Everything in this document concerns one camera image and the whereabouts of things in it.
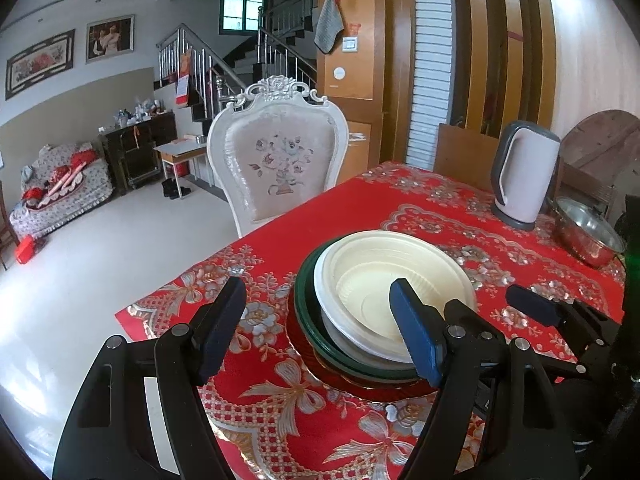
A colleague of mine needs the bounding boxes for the white ornate chair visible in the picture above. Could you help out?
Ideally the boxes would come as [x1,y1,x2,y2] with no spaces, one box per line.
[207,75,351,238]

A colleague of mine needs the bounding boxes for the floral covered sofa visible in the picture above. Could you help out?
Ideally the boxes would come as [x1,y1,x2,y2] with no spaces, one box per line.
[9,142,116,240]

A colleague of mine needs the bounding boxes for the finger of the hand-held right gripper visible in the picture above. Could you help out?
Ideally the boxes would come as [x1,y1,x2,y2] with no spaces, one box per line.
[506,284,626,356]
[537,355,596,381]

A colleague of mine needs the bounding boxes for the grey hanging towel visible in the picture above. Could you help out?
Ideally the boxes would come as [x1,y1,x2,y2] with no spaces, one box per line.
[314,0,346,56]

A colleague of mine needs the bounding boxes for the framed portrait photo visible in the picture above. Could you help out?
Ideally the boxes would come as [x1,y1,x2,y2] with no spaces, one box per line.
[85,14,136,65]

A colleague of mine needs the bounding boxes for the glass pot lid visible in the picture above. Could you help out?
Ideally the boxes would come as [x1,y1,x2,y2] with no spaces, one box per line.
[555,196,626,254]

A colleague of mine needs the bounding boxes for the white bowl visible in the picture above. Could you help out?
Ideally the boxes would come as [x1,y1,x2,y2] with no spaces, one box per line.
[314,242,416,363]

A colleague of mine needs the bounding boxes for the white louvered panel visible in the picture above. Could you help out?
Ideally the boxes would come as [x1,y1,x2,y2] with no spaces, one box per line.
[410,0,458,171]

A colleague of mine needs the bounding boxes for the wooden drawer cabinet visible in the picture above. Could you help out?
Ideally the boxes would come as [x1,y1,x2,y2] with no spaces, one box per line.
[320,0,387,171]

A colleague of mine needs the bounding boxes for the cluster of bottles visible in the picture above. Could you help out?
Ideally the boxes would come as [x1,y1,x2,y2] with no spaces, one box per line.
[114,100,167,128]

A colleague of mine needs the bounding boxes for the cream ribbed bowl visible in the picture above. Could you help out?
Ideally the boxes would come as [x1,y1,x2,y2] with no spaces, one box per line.
[327,230,478,361]

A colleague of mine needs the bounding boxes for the framed floral painting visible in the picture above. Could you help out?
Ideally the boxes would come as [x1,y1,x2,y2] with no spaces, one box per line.
[5,29,76,101]

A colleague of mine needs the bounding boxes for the red cloth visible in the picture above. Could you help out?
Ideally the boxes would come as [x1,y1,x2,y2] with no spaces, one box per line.
[22,152,98,211]

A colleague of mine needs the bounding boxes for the stainless steel pot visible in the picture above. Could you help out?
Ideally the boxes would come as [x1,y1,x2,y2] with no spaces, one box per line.
[552,200,626,268]

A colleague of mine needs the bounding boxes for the small white table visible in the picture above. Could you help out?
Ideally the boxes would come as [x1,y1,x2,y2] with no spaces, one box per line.
[152,135,211,183]

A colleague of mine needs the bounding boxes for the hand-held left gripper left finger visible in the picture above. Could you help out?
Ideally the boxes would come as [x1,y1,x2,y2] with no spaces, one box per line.
[52,277,247,480]

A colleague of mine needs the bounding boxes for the dark wooden sideboard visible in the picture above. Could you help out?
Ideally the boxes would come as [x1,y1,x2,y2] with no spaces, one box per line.
[97,111,178,196]

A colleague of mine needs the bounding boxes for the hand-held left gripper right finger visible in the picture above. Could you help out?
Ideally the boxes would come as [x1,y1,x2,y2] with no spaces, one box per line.
[390,279,583,480]

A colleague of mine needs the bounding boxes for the red wall calendar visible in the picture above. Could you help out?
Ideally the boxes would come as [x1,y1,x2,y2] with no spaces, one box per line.
[175,47,193,108]

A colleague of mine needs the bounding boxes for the wooden chair back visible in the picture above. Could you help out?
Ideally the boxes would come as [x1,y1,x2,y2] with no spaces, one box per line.
[432,122,501,192]

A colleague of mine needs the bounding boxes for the green framed window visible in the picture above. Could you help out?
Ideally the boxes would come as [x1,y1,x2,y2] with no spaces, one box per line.
[220,0,275,36]

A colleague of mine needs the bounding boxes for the round wooden tabletop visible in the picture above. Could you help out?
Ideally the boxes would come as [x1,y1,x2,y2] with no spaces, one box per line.
[560,110,640,211]

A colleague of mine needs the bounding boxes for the red box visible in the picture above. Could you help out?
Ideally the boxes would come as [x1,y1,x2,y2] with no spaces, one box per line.
[15,236,40,264]

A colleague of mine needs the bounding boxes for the white electric kettle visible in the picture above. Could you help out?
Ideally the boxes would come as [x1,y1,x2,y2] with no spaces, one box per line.
[490,120,561,231]

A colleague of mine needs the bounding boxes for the wooden partition posts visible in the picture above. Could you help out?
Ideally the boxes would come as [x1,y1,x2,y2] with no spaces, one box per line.
[450,0,558,166]

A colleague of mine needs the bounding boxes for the staircase with steel railing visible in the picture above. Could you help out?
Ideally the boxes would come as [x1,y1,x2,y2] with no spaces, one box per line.
[155,0,321,126]

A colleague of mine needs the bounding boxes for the red floral tablecloth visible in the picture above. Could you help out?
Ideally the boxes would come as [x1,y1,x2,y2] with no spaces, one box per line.
[115,160,628,480]

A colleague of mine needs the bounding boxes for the red glass plate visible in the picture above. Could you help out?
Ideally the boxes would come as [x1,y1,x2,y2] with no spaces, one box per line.
[286,287,441,392]

